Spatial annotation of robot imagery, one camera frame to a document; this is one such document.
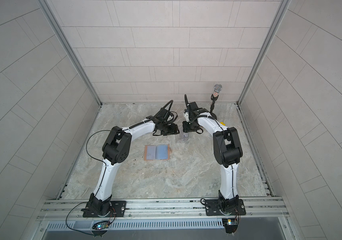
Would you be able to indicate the clear acrylic card stand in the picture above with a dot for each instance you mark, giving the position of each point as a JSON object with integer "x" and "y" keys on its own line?
{"x": 183, "y": 137}

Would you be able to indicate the black microphone stand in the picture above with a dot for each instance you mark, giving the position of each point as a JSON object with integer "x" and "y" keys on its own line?
{"x": 214, "y": 97}

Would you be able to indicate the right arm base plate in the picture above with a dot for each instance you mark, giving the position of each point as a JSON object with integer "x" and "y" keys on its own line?
{"x": 217, "y": 207}

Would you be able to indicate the left green circuit board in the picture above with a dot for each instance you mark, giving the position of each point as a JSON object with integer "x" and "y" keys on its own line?
{"x": 100, "y": 226}

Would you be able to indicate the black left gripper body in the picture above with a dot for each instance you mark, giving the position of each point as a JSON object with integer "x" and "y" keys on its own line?
{"x": 168, "y": 129}

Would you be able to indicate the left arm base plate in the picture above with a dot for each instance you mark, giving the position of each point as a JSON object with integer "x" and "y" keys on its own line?
{"x": 105, "y": 209}

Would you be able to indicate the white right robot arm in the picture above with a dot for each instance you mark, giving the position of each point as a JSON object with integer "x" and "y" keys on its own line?
{"x": 227, "y": 150}

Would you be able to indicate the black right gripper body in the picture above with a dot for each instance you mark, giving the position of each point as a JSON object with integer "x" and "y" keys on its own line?
{"x": 190, "y": 126}

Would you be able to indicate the white ventilation grille strip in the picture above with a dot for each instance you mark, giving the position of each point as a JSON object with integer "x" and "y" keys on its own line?
{"x": 143, "y": 224}

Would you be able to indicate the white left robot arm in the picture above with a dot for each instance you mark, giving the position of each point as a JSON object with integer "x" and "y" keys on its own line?
{"x": 116, "y": 149}

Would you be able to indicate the right circuit board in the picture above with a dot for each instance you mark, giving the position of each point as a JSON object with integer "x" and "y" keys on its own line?
{"x": 230, "y": 225}

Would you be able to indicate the aluminium mounting rail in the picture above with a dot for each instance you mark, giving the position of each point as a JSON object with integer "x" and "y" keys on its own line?
{"x": 187, "y": 208}

